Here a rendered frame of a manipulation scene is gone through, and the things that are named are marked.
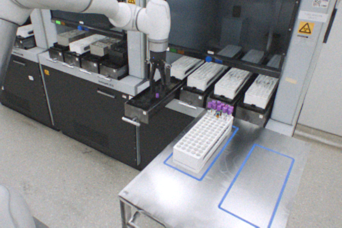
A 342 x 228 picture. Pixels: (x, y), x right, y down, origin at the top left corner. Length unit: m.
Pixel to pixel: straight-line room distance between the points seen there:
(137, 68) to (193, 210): 1.03
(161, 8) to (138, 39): 0.47
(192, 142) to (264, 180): 0.26
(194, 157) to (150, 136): 0.85
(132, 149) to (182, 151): 1.01
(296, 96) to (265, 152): 0.37
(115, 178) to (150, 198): 1.21
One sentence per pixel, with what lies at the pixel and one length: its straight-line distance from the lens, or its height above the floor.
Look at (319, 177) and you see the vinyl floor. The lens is 2.38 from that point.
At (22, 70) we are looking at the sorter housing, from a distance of 2.45.
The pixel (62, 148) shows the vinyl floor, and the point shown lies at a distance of 2.40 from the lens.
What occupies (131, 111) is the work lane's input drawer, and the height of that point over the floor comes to 0.77.
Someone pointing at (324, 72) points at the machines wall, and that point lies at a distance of 2.50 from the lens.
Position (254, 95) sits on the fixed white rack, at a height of 0.86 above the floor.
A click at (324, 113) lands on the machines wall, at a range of 2.65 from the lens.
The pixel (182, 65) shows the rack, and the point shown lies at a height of 0.86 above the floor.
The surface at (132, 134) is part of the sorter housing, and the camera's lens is 1.84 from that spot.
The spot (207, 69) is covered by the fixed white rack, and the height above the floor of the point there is 0.86.
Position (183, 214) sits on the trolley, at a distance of 0.85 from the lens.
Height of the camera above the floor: 1.50
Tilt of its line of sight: 30 degrees down
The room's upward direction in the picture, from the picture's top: 2 degrees clockwise
